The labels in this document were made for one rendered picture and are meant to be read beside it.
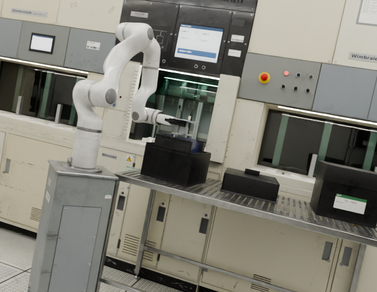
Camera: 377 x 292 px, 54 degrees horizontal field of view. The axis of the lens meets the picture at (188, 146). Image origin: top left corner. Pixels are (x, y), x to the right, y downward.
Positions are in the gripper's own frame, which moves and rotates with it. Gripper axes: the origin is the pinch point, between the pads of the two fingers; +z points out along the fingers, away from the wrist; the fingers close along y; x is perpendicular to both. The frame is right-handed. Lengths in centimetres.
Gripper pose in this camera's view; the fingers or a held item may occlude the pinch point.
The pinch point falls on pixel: (184, 123)
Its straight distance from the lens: 197.9
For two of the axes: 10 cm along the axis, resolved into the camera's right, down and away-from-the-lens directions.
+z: 8.9, 2.3, -3.9
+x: 2.2, -9.7, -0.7
